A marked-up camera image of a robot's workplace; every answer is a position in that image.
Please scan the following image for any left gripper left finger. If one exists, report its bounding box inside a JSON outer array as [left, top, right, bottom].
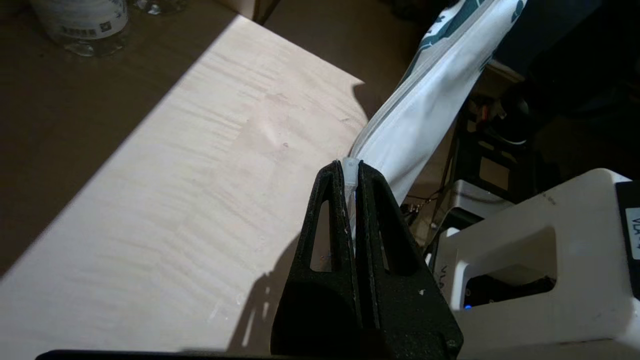
[[270, 160, 362, 357]]

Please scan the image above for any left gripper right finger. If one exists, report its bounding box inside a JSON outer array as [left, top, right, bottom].
[[355, 160, 465, 360]]

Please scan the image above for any white blue plastic wrapper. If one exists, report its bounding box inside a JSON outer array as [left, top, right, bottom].
[[342, 0, 529, 238]]

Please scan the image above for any grey robot torso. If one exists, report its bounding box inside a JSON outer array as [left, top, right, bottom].
[[427, 168, 640, 360]]

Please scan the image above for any small clear water bottle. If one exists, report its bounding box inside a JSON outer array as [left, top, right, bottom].
[[29, 0, 132, 58], [127, 0, 189, 16]]

